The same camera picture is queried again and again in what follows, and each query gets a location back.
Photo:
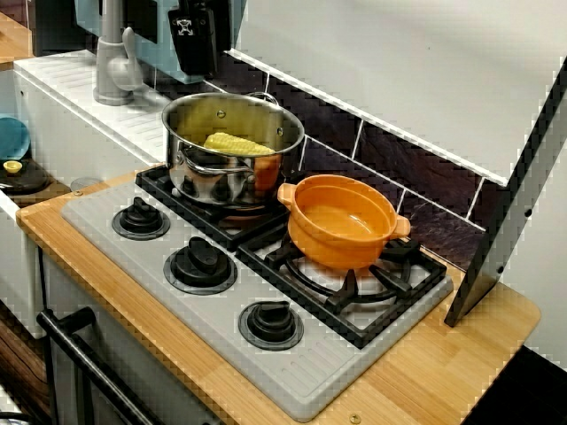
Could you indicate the dark round lid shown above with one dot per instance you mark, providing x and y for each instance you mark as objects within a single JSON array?
[{"x": 31, "y": 179}]

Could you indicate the black burner grate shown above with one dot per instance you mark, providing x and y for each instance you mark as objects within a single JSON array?
[
  {"x": 159, "y": 186},
  {"x": 343, "y": 296}
]

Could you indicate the dark tile backsplash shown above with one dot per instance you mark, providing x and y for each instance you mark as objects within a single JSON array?
[{"x": 398, "y": 168}]

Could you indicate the small yellow cup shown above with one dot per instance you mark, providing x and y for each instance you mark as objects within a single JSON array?
[{"x": 12, "y": 167}]

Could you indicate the black stove knob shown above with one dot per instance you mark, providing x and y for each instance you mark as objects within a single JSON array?
[
  {"x": 200, "y": 263},
  {"x": 271, "y": 323},
  {"x": 139, "y": 219}
]

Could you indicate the stainless steel pot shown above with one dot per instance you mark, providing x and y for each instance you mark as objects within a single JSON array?
[{"x": 208, "y": 177}]

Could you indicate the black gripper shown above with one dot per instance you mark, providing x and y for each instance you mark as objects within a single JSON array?
[{"x": 192, "y": 4}]

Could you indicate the white oven door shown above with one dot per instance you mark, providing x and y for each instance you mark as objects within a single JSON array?
[{"x": 133, "y": 345}]

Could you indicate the white sink unit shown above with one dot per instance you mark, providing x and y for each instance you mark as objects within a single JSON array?
[{"x": 66, "y": 110}]

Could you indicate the grey toy faucet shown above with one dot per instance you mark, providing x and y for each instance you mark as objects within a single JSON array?
[{"x": 111, "y": 66}]

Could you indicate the black edged side panel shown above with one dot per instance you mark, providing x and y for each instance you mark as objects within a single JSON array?
[{"x": 487, "y": 265}]

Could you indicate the wooden kitchen countertop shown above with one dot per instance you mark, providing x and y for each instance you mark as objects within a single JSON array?
[{"x": 443, "y": 376}]

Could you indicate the light blue box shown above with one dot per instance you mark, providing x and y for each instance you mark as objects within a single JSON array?
[{"x": 153, "y": 55}]

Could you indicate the yellow corn cob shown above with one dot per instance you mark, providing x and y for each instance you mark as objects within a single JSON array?
[{"x": 235, "y": 144}]

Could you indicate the black box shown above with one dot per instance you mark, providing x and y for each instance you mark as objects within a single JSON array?
[{"x": 62, "y": 26}]

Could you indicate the grey stove top plate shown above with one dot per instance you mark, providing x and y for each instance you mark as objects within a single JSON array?
[{"x": 310, "y": 367}]

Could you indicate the white kitchen back panel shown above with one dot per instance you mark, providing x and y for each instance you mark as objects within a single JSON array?
[{"x": 398, "y": 66}]

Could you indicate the blue plate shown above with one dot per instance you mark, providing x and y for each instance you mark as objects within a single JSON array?
[{"x": 13, "y": 137}]

